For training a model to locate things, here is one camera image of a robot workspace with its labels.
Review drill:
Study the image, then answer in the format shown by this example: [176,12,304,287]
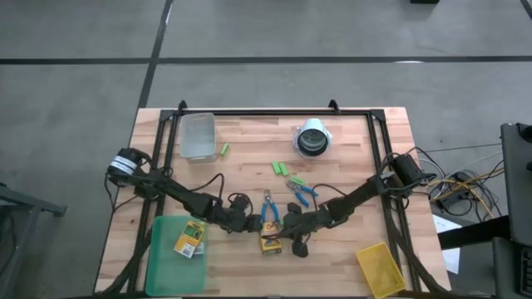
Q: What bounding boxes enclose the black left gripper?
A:
[219,193,267,234]

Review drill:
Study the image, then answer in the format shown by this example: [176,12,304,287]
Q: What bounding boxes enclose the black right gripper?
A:
[276,201,333,258]

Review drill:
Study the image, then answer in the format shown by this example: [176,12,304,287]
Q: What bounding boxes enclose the blue-handled pliers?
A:
[260,189,281,225]
[285,180,320,208]

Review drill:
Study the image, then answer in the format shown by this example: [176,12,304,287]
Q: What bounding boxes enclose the teal plastic bin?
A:
[145,213,209,297]

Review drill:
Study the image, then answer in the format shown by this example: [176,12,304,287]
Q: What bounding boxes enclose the yellow mesh basket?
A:
[356,242,407,299]

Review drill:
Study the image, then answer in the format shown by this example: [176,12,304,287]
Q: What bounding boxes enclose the white plastic bin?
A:
[179,112,218,164]

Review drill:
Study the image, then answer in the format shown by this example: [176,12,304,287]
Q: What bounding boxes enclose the white paper sheet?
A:
[431,213,458,234]
[441,247,461,275]

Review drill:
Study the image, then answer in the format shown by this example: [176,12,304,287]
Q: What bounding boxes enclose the black floor beam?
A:
[436,215,512,250]

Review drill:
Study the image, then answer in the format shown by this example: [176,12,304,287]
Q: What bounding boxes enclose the black cart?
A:
[492,236,532,299]

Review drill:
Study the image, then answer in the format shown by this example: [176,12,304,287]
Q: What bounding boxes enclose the dark equipment stand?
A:
[0,182,67,299]

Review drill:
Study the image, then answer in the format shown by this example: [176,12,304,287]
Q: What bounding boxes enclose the black desk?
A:
[500,122,532,246]

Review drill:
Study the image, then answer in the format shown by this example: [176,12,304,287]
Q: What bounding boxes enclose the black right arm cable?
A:
[310,182,347,205]

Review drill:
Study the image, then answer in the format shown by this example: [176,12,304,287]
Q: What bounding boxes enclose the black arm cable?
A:
[310,182,347,205]
[190,172,254,215]

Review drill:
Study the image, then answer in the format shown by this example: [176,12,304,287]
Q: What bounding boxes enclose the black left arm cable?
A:
[190,172,254,215]

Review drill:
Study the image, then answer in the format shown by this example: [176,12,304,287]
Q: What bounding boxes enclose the floor cable tangle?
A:
[409,143,506,219]

